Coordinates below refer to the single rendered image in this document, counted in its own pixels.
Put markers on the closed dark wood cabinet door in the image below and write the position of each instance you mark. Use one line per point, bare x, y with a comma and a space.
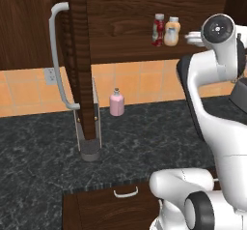
22, 24

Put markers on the red condiment bottle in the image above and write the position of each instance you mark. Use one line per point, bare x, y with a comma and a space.
158, 29

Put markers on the dark wood drawer front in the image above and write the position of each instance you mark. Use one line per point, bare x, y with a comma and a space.
106, 213

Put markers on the pink condiment bottle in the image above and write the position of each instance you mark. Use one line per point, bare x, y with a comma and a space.
116, 105

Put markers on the dark wood wall cabinet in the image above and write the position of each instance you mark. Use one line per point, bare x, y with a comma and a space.
128, 18

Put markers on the open dark wood cabinet door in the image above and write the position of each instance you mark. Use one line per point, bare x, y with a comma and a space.
78, 47

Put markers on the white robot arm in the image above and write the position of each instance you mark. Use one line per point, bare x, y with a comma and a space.
231, 143

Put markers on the white wall socket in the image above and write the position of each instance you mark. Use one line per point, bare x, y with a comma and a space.
50, 76

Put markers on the white flat dish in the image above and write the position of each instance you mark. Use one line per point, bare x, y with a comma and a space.
194, 38

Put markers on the cream orange condiment bottle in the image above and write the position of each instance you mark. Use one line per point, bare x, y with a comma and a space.
171, 34

